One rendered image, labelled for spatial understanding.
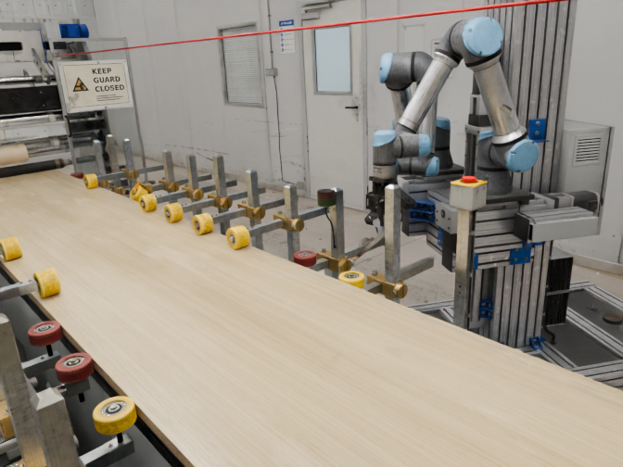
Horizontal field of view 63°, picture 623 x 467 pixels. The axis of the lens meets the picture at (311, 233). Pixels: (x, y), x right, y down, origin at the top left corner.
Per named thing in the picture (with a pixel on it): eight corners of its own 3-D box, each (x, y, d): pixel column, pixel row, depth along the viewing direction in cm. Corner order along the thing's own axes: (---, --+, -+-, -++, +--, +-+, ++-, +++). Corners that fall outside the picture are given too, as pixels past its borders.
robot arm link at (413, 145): (420, 130, 178) (389, 132, 176) (433, 134, 168) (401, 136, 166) (419, 153, 181) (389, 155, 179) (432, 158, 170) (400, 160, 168)
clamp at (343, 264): (326, 261, 194) (325, 248, 193) (352, 271, 185) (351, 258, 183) (315, 265, 191) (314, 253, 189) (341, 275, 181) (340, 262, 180)
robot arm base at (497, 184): (499, 183, 206) (500, 159, 202) (520, 193, 192) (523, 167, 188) (464, 187, 203) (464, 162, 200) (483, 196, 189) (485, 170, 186)
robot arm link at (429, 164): (446, 55, 205) (438, 177, 208) (418, 56, 208) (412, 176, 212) (444, 45, 194) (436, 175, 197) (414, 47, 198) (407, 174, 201)
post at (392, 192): (391, 320, 175) (391, 183, 159) (400, 323, 172) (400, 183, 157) (385, 323, 173) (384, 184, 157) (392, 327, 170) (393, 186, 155)
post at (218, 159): (229, 252, 247) (219, 153, 231) (233, 254, 244) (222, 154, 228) (222, 255, 244) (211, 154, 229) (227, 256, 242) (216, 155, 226)
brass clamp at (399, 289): (377, 283, 177) (377, 271, 176) (409, 296, 168) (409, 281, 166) (365, 289, 174) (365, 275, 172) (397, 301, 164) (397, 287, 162)
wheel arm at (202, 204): (261, 192, 257) (260, 184, 256) (266, 193, 254) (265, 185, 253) (171, 214, 226) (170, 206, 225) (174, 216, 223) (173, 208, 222)
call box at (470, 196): (463, 204, 144) (464, 177, 142) (486, 208, 139) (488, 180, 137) (449, 209, 140) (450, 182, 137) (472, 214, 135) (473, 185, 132)
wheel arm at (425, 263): (426, 266, 190) (426, 255, 188) (434, 269, 187) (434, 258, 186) (344, 306, 163) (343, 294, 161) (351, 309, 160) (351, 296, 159)
